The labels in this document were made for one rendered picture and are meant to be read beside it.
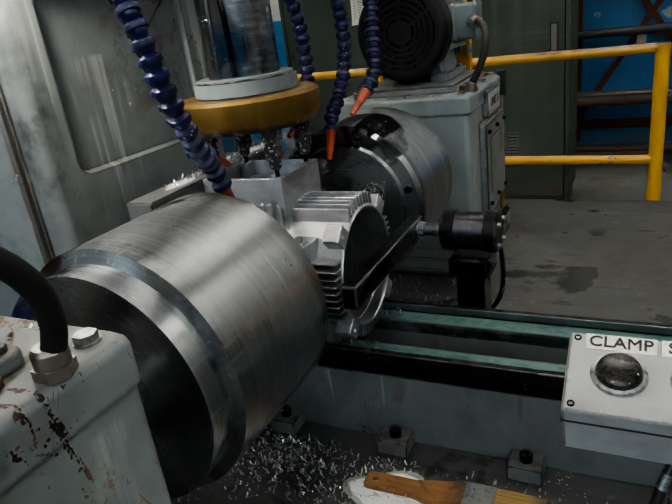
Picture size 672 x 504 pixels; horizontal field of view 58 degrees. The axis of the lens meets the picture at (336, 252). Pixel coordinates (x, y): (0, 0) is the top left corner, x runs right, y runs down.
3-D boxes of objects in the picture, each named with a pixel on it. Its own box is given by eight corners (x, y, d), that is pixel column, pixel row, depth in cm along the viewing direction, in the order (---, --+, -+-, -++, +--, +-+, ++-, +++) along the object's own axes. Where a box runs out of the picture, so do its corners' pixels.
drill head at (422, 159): (266, 293, 99) (238, 141, 90) (362, 212, 133) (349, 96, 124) (412, 306, 88) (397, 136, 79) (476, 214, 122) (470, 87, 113)
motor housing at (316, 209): (215, 346, 83) (186, 216, 76) (283, 287, 99) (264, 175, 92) (347, 365, 75) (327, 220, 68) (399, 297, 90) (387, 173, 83)
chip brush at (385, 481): (358, 496, 70) (357, 490, 70) (373, 467, 75) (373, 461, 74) (543, 538, 62) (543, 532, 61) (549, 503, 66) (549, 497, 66)
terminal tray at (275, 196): (211, 232, 81) (200, 180, 79) (253, 206, 90) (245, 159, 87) (289, 235, 76) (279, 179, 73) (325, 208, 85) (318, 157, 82)
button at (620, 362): (594, 397, 42) (594, 382, 41) (597, 363, 44) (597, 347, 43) (641, 404, 41) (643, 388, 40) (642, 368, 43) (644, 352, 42)
